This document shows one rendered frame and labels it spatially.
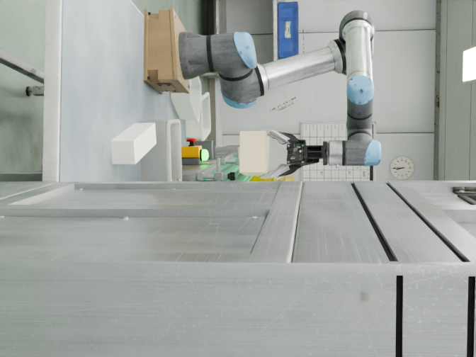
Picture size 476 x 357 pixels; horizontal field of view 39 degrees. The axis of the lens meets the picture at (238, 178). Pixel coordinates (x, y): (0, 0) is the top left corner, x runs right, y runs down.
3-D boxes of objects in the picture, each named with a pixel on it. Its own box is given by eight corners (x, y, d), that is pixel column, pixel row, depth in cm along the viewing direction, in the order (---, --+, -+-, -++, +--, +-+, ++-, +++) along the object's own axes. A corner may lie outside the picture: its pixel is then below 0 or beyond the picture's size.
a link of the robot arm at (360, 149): (378, 151, 201) (380, 171, 195) (341, 151, 202) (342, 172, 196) (380, 132, 195) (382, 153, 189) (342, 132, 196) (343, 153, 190)
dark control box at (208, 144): (193, 159, 285) (212, 159, 284) (192, 140, 284) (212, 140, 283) (196, 158, 293) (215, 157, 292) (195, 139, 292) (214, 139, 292)
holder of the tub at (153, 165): (142, 212, 200) (167, 212, 199) (139, 120, 197) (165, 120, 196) (155, 205, 217) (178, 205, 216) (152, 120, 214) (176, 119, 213)
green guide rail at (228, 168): (198, 182, 221) (222, 182, 220) (198, 179, 221) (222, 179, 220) (248, 149, 394) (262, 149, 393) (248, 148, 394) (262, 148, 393)
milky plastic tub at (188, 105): (177, 125, 259) (199, 125, 258) (165, 100, 238) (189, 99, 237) (180, 86, 265) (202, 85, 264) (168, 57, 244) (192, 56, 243)
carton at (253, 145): (239, 131, 194) (265, 130, 193) (245, 137, 210) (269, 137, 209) (239, 172, 193) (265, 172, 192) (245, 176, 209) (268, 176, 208)
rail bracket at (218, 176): (197, 210, 217) (235, 210, 216) (195, 158, 215) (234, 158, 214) (198, 208, 220) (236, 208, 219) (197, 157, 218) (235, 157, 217)
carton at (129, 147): (110, 141, 169) (133, 140, 169) (134, 122, 192) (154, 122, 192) (112, 164, 171) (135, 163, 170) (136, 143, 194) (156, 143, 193)
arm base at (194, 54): (177, 25, 208) (208, 23, 207) (185, 40, 223) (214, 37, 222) (180, 73, 206) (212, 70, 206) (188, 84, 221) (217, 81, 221)
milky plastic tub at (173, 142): (142, 195, 199) (171, 195, 198) (140, 120, 197) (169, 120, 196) (156, 188, 217) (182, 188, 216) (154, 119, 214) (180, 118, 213)
